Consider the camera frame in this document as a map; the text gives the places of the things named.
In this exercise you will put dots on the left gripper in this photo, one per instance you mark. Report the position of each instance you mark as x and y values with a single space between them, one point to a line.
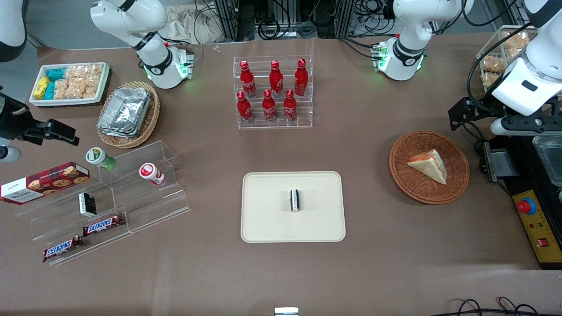
484 106

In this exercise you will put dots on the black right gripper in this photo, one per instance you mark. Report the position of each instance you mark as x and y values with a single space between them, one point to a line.
13 119

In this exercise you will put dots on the triangular sandwich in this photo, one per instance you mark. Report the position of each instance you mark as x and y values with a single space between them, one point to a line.
430 166

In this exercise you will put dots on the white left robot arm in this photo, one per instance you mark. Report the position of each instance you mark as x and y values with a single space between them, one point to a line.
408 26

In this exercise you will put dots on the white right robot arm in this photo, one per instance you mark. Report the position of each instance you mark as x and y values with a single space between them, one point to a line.
131 17

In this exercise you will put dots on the white rectangular snack tray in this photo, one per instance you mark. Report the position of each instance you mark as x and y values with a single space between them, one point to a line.
103 87

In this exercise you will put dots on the brown round wicker basket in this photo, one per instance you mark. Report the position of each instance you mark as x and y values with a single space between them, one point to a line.
412 184

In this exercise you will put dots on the light oval wicker basket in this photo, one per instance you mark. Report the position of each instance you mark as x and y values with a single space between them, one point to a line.
151 118

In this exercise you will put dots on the beige plastic tray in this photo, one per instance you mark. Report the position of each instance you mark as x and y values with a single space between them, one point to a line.
268 210

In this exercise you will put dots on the teal snack packet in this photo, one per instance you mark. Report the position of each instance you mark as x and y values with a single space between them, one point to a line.
50 90
57 73

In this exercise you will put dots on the yellow snack packet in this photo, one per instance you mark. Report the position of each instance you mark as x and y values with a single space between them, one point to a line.
41 87

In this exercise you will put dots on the clear bag of crackers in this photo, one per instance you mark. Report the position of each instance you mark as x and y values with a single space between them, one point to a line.
93 77
72 90
75 73

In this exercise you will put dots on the red tartan cookie box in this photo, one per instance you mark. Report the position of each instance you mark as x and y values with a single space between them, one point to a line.
44 182

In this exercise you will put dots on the green lidded yogurt bottle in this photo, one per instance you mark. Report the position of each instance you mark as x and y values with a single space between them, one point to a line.
97 156

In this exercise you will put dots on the black countertop appliance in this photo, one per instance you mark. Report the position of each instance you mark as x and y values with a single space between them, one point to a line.
527 162

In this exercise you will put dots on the stack of foil trays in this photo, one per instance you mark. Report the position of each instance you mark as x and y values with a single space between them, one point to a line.
125 112

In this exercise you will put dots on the small black carton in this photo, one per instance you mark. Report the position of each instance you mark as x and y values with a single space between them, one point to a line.
88 204

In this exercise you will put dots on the red emergency stop button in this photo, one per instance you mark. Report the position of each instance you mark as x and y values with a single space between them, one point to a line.
526 206

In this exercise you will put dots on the brown snickers bar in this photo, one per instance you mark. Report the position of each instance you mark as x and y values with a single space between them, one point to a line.
63 248
103 225

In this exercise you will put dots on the red lidded yogurt bottle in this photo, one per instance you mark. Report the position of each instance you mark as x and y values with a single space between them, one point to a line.
150 172

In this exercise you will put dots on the clear acrylic stepped shelf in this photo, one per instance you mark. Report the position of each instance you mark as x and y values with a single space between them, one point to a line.
149 206

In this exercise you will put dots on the yellow black control box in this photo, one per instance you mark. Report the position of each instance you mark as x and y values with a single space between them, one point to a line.
540 228

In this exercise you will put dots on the crumpled beige cloth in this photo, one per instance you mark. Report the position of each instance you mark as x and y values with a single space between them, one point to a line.
189 24

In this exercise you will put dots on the red cola bottle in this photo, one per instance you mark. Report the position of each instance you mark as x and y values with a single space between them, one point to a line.
269 109
244 109
247 81
290 108
275 81
301 81

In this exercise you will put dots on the small grey connector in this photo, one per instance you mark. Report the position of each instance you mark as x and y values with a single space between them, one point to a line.
216 49

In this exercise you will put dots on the small black white box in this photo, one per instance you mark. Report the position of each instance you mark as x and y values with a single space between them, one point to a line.
295 201

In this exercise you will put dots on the clear acrylic bottle rack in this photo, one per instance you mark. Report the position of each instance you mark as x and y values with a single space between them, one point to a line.
259 125

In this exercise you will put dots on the small white silver device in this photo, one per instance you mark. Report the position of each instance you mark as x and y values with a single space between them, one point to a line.
286 311

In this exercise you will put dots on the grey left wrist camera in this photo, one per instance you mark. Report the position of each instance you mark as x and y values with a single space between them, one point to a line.
498 127

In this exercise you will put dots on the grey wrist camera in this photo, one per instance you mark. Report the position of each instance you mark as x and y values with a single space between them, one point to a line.
498 127
9 154

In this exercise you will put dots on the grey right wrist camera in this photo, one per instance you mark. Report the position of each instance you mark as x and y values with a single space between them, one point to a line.
9 154

